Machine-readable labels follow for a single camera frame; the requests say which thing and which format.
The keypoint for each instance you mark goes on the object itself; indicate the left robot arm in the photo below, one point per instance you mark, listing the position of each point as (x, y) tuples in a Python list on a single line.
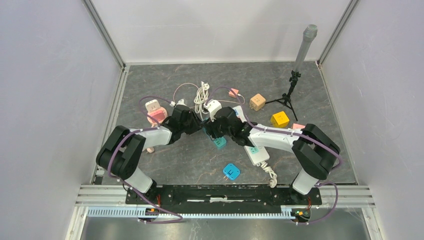
[(121, 153)]

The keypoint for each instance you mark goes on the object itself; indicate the beige dragon cube socket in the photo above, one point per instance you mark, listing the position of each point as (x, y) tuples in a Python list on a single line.
[(257, 102)]

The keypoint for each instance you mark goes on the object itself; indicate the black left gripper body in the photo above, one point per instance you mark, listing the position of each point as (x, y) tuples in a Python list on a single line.
[(192, 124)]

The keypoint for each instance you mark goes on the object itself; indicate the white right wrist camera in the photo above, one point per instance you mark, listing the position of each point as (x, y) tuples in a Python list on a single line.
[(212, 107)]

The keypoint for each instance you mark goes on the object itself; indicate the grey microphone tube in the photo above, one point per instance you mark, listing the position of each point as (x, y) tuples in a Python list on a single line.
[(309, 34)]

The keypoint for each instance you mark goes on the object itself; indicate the yellow cube socket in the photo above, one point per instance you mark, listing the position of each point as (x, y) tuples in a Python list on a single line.
[(280, 120)]

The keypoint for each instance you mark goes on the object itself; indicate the peach USB charger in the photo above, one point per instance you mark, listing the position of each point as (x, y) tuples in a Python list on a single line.
[(233, 92)]

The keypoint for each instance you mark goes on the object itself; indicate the white power strip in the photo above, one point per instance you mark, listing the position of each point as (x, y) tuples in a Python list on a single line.
[(257, 155)]

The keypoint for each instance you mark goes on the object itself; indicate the black tripod stand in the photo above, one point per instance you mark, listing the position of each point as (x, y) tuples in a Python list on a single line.
[(285, 99)]

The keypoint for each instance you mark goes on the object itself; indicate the light blue adapter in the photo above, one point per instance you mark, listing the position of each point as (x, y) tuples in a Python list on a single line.
[(231, 172)]

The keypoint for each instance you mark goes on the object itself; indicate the pink round charging base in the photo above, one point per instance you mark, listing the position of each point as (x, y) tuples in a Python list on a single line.
[(157, 116)]

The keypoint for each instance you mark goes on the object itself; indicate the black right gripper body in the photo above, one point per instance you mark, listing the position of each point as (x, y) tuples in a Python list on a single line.
[(218, 129)]

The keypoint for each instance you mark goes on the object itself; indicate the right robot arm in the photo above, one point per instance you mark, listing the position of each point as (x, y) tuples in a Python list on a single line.
[(314, 150)]

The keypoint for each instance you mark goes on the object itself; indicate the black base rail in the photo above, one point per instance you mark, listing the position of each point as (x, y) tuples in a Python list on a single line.
[(230, 198)]

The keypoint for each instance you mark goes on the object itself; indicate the pink cube socket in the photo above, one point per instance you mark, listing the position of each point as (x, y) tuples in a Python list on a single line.
[(297, 126)]

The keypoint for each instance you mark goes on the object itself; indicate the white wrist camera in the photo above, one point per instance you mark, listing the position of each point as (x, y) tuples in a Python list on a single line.
[(180, 102), (212, 107)]

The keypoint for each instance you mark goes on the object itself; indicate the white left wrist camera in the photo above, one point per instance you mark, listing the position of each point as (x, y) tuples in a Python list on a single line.
[(180, 102)]

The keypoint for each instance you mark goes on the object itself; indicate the teal power strip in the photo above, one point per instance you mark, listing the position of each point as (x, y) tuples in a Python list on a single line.
[(219, 142)]

